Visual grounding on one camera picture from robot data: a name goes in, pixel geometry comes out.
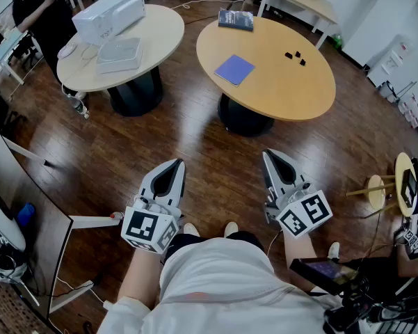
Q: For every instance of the clear water bottle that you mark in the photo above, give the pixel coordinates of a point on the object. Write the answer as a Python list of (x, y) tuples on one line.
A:
[(78, 106)]

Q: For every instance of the grey bin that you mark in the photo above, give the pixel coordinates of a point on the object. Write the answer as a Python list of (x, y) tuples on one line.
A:
[(387, 90)]

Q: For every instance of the person's black shorts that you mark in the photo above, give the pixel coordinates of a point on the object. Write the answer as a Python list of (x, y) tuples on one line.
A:
[(243, 238)]

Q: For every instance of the grey desk white legs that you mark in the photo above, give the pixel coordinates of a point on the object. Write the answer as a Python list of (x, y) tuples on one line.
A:
[(21, 193)]

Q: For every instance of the white microwave oven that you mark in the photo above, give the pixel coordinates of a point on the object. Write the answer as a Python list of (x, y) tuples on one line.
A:
[(108, 14)]

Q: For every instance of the white round device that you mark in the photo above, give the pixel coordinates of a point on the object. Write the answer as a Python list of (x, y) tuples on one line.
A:
[(3, 218)]

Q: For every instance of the white water dispenser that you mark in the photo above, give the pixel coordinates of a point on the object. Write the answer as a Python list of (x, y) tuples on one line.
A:
[(391, 59)]

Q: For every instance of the person's white shoe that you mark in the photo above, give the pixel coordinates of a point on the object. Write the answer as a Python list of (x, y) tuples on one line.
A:
[(231, 227), (191, 229)]

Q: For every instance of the round beige table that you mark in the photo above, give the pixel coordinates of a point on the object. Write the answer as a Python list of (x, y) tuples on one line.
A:
[(153, 33)]

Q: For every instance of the pile of white boxes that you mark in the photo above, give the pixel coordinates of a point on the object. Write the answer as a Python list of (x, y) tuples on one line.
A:
[(414, 111)]

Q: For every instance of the person's right forearm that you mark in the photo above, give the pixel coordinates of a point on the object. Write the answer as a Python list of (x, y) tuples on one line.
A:
[(295, 252)]

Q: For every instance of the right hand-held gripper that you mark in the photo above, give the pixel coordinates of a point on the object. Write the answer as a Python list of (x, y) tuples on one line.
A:
[(306, 214)]

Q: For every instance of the person's white shirt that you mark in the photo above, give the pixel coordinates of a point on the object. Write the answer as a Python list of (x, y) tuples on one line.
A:
[(222, 291)]

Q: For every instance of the white square flat device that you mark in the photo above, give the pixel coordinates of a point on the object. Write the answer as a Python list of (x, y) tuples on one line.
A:
[(120, 54)]

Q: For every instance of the blue notebook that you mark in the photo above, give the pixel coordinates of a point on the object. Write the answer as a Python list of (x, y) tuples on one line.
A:
[(234, 70)]

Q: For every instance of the pale blue top desk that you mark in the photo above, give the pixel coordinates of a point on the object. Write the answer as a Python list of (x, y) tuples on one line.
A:
[(3, 49)]

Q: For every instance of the blue cloth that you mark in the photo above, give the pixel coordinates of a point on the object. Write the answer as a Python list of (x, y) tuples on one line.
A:
[(26, 214)]

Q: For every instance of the black touchscreen device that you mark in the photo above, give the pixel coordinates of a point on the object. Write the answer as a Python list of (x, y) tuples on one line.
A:
[(325, 271)]

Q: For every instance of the round light wood side table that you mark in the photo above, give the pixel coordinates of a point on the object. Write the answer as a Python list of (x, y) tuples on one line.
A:
[(401, 186)]

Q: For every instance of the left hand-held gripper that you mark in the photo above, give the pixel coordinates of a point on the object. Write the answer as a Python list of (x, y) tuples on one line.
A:
[(142, 226)]

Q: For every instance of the person's right white shoe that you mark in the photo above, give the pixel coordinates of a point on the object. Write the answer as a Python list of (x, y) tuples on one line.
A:
[(231, 227)]

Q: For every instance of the black table pedestal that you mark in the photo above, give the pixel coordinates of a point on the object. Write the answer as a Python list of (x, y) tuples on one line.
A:
[(243, 120)]

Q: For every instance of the white round disc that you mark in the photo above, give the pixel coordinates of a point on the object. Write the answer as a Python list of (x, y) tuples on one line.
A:
[(67, 51)]

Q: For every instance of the person's left white shoe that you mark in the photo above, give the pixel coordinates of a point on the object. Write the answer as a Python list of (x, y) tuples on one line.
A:
[(191, 229)]

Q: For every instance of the small round wooden stool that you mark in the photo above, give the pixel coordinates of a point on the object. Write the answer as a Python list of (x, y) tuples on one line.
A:
[(376, 191)]

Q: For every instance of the green bottle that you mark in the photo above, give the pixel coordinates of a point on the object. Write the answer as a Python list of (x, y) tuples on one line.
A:
[(337, 41)]

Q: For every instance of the person's left forearm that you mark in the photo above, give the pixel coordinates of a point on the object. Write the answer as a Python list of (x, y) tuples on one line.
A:
[(139, 277)]

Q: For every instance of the black flat box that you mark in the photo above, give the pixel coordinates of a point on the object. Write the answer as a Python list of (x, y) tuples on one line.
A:
[(409, 188)]

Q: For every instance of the thick dark blue book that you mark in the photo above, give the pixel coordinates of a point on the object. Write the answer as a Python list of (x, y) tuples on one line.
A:
[(235, 20)]

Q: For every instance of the black device mount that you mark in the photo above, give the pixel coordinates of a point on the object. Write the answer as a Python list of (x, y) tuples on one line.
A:
[(351, 308)]

